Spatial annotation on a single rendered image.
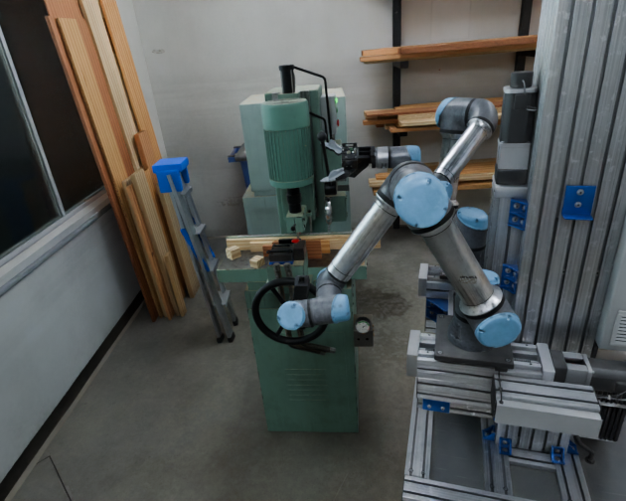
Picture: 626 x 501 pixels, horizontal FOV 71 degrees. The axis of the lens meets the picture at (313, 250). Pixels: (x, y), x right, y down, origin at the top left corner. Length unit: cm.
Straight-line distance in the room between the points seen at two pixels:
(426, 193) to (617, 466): 141
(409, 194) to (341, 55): 301
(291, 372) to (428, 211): 121
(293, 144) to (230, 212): 274
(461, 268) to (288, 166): 80
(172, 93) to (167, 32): 48
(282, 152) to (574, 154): 93
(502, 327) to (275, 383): 116
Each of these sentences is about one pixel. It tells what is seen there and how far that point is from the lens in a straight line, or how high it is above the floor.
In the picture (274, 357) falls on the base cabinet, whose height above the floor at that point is 46.
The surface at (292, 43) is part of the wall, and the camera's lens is 396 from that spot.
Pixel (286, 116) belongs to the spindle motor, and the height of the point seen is 146.
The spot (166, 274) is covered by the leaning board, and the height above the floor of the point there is 34.
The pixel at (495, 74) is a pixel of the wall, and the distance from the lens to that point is 421.
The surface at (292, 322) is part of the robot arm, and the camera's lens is 117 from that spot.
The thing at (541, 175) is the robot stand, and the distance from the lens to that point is 141.
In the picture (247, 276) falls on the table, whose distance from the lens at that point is 178.
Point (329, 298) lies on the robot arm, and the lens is 119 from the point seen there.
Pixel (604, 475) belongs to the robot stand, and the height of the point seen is 21.
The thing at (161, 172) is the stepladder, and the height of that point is 112.
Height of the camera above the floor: 170
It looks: 26 degrees down
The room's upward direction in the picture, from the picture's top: 5 degrees counter-clockwise
